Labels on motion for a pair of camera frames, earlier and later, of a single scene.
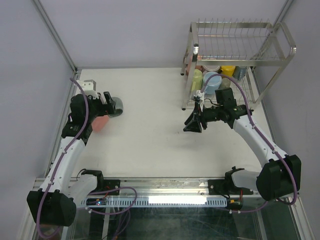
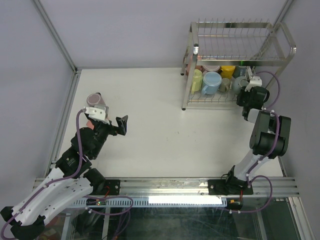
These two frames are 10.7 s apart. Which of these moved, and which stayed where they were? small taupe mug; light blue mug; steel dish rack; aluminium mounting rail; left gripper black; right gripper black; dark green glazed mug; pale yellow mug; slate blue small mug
Moved: right gripper black; dark green glazed mug; left gripper black
Stayed: slate blue small mug; aluminium mounting rail; pale yellow mug; small taupe mug; steel dish rack; light blue mug
